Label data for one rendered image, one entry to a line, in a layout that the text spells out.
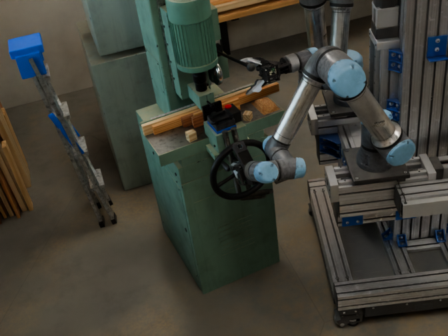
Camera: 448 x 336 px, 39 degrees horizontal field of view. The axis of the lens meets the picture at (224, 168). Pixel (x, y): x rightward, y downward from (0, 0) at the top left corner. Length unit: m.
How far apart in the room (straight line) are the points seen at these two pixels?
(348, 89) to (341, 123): 0.91
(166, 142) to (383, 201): 0.94
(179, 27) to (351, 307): 1.43
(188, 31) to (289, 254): 1.39
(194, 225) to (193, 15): 0.97
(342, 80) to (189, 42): 0.75
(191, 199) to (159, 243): 0.79
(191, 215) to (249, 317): 0.59
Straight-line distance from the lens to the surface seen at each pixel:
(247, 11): 4.76
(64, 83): 5.22
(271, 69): 2.66
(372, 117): 2.29
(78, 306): 3.42
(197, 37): 2.61
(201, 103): 2.78
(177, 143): 2.73
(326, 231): 3.21
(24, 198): 4.06
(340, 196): 2.66
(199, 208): 2.92
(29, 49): 3.25
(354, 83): 2.15
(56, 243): 3.81
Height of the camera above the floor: 2.42
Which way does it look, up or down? 37 degrees down
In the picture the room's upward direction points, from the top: 8 degrees counter-clockwise
